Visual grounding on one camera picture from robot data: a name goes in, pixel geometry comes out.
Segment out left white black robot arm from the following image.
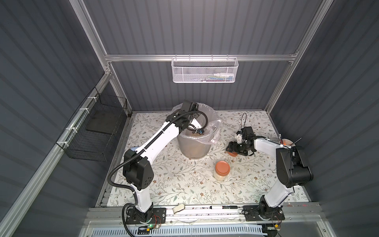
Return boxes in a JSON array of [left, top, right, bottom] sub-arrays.
[[122, 100, 208, 214]]

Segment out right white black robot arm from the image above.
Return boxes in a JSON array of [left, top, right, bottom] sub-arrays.
[[226, 126, 313, 219]]

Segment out right oatmeal glass jar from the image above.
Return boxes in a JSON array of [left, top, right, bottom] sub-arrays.
[[213, 169, 230, 181]]

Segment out clear plastic bin liner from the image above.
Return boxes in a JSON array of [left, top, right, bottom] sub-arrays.
[[177, 103, 222, 145]]

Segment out white utensil cup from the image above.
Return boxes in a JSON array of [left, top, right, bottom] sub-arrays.
[[280, 138, 302, 147]]

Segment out grey trash bin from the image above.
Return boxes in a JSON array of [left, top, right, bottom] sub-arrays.
[[174, 102, 218, 159]]

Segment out markers in white basket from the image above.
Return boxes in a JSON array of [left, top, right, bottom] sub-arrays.
[[188, 73, 235, 83]]

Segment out floral table mat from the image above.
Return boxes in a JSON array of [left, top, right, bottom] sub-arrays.
[[106, 111, 310, 207]]

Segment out white perforated vent strip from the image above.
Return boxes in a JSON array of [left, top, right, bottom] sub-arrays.
[[88, 224, 267, 237]]

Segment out white tape roll piece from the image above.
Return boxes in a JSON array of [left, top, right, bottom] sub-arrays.
[[172, 203, 185, 214]]

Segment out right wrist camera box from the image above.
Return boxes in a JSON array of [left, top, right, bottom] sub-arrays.
[[235, 131, 243, 144]]

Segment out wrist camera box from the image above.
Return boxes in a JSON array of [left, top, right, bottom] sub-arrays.
[[235, 131, 243, 144], [188, 118, 208, 135]]

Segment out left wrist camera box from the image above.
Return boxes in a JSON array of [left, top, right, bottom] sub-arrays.
[[188, 118, 208, 135]]

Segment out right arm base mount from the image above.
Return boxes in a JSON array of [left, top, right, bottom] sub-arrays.
[[241, 205, 285, 223]]

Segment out white wire mesh basket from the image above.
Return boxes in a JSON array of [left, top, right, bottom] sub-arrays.
[[171, 57, 239, 84]]

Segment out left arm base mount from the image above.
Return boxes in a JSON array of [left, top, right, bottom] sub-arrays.
[[126, 207, 167, 225]]

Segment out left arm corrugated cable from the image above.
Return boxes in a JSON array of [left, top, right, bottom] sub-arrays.
[[107, 110, 209, 193]]

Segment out black wire basket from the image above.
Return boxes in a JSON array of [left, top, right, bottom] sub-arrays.
[[57, 89, 128, 162]]

